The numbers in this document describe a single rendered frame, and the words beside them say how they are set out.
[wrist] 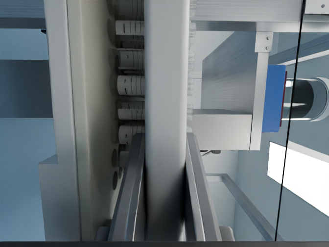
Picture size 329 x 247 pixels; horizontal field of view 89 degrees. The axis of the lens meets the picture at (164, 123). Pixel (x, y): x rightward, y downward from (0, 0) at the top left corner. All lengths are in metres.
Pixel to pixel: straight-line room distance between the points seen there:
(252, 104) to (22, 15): 0.59
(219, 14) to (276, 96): 0.29
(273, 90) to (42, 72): 0.74
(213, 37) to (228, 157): 2.73
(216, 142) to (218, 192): 4.13
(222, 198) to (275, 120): 4.19
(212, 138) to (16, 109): 0.67
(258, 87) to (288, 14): 0.17
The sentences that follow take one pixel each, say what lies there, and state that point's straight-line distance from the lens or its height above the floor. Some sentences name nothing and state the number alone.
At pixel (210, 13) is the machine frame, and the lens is 0.45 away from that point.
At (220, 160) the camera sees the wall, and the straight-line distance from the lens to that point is 4.30.
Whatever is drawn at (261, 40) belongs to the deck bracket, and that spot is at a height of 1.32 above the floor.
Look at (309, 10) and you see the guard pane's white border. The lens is 0.55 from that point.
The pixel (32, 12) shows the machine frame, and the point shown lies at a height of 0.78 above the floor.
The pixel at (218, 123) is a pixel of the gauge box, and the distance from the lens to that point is 0.49.
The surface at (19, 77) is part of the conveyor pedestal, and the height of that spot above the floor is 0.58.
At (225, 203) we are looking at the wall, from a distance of 4.81.
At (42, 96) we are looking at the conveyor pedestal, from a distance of 0.73.
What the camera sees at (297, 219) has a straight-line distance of 0.63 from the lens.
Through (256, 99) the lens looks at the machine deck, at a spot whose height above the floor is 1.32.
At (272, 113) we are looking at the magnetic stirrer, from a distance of 0.60.
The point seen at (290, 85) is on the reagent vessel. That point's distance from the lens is 0.67.
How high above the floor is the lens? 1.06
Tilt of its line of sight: 1 degrees up
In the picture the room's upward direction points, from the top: 90 degrees clockwise
